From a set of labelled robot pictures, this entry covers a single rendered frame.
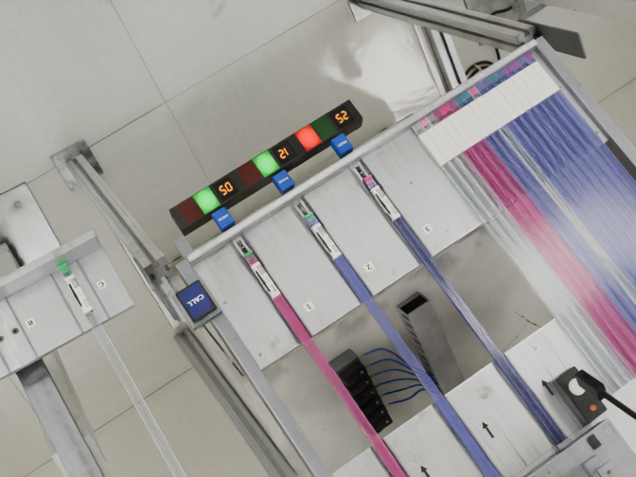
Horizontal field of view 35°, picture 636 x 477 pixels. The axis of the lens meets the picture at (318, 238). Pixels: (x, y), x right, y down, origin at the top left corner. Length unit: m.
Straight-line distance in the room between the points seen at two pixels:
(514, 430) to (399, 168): 0.43
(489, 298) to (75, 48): 0.97
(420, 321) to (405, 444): 0.39
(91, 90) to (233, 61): 0.32
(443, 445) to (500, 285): 0.53
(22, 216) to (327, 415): 0.78
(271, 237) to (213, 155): 0.76
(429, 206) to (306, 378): 0.43
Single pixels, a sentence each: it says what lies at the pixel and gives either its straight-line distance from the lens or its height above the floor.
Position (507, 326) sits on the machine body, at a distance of 1.99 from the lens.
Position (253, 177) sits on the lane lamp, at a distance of 1.57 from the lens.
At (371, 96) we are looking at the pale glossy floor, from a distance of 2.39.
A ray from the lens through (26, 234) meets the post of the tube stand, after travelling 2.21.
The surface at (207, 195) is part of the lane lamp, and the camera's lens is 1.57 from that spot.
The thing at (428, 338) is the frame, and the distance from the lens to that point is 1.84.
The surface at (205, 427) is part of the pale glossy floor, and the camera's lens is 2.54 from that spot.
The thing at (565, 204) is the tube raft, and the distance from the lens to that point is 1.59.
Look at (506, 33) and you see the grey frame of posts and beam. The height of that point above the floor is 0.61.
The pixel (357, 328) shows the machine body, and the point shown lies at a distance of 1.81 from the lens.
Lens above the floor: 2.07
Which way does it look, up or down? 58 degrees down
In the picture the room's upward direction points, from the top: 129 degrees clockwise
